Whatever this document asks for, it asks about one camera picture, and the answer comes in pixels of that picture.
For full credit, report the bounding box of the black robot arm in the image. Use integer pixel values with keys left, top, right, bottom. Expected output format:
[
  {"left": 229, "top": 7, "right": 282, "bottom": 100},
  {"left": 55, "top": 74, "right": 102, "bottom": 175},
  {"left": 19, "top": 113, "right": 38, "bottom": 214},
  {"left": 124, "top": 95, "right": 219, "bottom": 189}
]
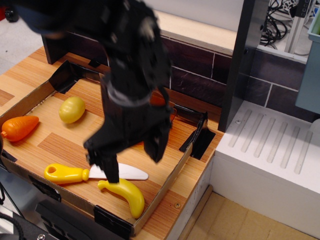
[{"left": 9, "top": 0, "right": 172, "bottom": 183}]

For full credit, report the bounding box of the yellow handled white toy knife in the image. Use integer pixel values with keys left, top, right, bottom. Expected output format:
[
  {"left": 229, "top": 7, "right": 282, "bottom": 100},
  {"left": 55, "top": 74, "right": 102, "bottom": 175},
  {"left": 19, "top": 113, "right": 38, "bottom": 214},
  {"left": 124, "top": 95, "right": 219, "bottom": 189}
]
[{"left": 43, "top": 163, "right": 149, "bottom": 185}]

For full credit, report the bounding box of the dark grey vertical post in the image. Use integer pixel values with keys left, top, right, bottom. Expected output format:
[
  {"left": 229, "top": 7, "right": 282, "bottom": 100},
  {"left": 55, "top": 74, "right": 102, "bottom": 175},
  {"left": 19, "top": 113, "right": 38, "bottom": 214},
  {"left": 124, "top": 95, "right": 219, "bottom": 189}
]
[{"left": 218, "top": 0, "right": 269, "bottom": 132}]

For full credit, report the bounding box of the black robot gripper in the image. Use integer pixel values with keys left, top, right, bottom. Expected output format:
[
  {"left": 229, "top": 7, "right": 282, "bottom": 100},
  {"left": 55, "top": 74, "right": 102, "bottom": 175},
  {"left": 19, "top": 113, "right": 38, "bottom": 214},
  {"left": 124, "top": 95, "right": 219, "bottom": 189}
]
[{"left": 84, "top": 73, "right": 173, "bottom": 184}]

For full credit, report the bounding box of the black caster wheel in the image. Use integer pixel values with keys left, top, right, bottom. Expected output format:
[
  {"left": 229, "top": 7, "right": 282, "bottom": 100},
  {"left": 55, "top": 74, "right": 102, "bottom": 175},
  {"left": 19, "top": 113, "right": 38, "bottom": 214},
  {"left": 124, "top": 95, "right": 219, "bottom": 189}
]
[{"left": 4, "top": 7, "right": 19, "bottom": 23}]

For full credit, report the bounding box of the aluminium frame rail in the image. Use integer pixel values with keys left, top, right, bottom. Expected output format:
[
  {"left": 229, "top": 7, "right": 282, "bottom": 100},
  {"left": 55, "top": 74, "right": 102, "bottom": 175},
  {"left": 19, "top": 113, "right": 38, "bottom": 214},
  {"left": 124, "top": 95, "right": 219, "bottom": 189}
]
[{"left": 284, "top": 0, "right": 313, "bottom": 54}]

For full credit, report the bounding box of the orange transparent plastic pot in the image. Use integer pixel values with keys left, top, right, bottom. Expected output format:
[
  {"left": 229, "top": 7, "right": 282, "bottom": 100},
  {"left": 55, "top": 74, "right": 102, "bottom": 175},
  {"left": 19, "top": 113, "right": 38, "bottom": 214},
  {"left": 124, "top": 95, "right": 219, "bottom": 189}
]
[{"left": 148, "top": 89, "right": 178, "bottom": 126}]

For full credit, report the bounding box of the yellow green toy potato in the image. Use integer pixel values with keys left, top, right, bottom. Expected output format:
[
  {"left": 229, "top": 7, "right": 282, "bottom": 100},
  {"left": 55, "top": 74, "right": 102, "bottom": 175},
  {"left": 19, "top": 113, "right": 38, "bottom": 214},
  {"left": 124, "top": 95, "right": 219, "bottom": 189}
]
[{"left": 58, "top": 96, "right": 86, "bottom": 124}]

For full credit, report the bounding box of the yellow plastic toy banana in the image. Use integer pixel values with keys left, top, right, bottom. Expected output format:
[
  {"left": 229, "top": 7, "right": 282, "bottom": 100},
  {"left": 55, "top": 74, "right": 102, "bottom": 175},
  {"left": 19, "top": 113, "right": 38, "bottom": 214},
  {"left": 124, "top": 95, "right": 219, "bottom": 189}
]
[{"left": 97, "top": 178, "right": 145, "bottom": 219}]

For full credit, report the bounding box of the teal plastic bin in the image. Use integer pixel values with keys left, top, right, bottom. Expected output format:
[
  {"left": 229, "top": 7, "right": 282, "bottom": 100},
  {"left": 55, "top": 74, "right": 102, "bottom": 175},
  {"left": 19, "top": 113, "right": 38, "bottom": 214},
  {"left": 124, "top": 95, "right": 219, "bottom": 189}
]
[{"left": 295, "top": 9, "right": 320, "bottom": 114}]

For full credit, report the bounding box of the bundle of black cables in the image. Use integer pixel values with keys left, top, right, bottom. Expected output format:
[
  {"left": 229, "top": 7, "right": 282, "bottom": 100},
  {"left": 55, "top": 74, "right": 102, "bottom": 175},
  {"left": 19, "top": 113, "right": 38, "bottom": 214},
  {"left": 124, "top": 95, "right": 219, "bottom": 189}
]
[{"left": 259, "top": 0, "right": 297, "bottom": 47}]

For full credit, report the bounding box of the white dish drying rack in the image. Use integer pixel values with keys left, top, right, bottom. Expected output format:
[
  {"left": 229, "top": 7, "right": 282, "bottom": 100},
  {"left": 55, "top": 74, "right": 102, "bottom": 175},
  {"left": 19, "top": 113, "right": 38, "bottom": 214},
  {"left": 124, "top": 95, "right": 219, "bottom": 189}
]
[{"left": 210, "top": 101, "right": 320, "bottom": 237}]

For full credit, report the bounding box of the orange toy carrot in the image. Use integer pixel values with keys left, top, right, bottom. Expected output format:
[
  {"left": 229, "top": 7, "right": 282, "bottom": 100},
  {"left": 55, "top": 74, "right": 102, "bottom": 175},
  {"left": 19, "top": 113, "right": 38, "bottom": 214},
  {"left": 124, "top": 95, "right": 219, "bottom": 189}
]
[{"left": 0, "top": 115, "right": 39, "bottom": 142}]

